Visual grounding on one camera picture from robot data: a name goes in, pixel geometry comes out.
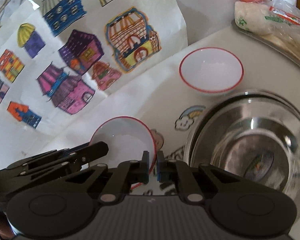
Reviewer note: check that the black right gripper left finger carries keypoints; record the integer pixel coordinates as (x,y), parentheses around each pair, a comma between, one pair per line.
(120,179)

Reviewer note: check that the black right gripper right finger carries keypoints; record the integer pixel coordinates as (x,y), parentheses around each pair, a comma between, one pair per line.
(180,174)

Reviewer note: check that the white bowl red rim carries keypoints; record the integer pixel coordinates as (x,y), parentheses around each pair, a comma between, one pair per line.
(127,138)
(211,71)

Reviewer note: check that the large steel bowl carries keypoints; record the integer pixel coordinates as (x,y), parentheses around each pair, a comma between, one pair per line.
(254,134)

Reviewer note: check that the white printed cartoon tablecloth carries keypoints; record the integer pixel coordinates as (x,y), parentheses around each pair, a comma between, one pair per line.
(158,97)

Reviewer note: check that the colourful houses drawing poster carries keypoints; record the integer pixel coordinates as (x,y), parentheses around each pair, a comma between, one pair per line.
(60,58)

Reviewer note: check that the steel rectangular tray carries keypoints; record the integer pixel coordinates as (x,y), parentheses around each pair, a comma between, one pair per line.
(288,55)

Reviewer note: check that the white packaged food block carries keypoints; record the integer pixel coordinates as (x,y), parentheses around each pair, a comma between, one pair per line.
(256,18)

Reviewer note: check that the plastic bag of flatbread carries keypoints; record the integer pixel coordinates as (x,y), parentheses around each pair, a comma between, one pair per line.
(285,31)

